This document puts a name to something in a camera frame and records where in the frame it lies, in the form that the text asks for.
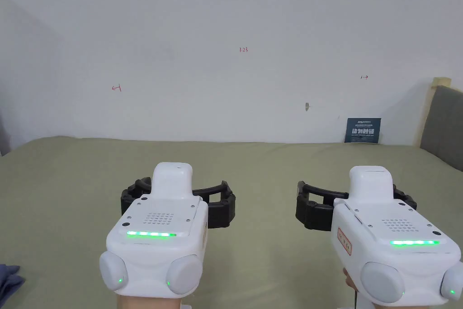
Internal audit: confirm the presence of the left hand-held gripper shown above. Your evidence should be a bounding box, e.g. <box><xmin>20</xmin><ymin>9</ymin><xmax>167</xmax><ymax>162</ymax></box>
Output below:
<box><xmin>99</xmin><ymin>162</ymin><xmax>236</xmax><ymax>301</ymax></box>

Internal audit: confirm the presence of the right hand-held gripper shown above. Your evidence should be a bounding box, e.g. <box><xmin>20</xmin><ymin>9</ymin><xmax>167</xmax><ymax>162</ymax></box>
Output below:
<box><xmin>296</xmin><ymin>165</ymin><xmax>463</xmax><ymax>306</ymax></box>

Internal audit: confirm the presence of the grey padded headboard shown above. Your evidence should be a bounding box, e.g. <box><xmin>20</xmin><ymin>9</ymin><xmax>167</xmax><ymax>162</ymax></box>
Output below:
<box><xmin>412</xmin><ymin>77</ymin><xmax>463</xmax><ymax>173</ymax></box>

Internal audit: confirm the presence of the person's right hand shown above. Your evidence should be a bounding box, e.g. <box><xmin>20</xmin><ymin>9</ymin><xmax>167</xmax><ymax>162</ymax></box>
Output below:
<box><xmin>341</xmin><ymin>268</ymin><xmax>358</xmax><ymax>292</ymax></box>

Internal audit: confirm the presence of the bed with pale green sheet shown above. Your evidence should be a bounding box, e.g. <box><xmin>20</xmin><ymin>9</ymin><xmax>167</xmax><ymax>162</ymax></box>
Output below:
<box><xmin>0</xmin><ymin>136</ymin><xmax>463</xmax><ymax>309</ymax></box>

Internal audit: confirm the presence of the dark blue sign card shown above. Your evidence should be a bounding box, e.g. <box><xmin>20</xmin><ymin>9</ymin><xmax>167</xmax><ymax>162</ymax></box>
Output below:
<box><xmin>344</xmin><ymin>117</ymin><xmax>382</xmax><ymax>144</ymax></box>

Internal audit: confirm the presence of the person's left hand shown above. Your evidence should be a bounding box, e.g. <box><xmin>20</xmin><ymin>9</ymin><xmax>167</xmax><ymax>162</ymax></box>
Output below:
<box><xmin>116</xmin><ymin>294</ymin><xmax>182</xmax><ymax>309</ymax></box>

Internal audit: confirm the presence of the dark blue garment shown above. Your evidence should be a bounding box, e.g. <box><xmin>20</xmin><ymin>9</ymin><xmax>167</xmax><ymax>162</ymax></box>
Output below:
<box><xmin>0</xmin><ymin>263</ymin><xmax>26</xmax><ymax>309</ymax></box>

